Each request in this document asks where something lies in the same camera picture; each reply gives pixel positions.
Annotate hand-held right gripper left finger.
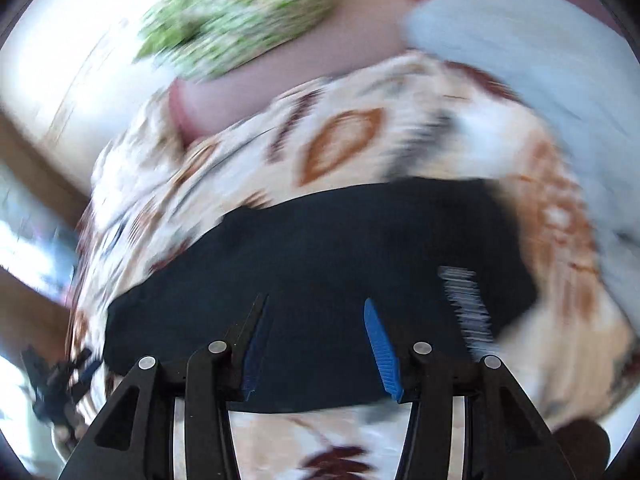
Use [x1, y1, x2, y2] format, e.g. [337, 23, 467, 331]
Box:
[58, 293, 270, 480]

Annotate brown patterned cream blanket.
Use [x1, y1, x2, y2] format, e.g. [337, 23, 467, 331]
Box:
[52, 50, 637, 480]

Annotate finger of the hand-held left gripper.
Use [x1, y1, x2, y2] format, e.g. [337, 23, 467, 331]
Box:
[75, 358, 103, 386]

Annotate black pants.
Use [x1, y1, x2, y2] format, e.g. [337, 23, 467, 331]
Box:
[101, 178, 538, 415]

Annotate green white patterned cloth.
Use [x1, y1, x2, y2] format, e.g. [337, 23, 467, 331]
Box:
[134, 0, 346, 81]

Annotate light blue cloth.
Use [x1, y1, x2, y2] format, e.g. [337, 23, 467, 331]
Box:
[402, 0, 640, 291]

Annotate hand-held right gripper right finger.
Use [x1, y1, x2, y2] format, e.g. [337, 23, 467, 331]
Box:
[363, 298, 583, 480]

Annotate pink bed sheet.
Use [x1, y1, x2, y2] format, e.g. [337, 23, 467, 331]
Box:
[167, 0, 621, 148]

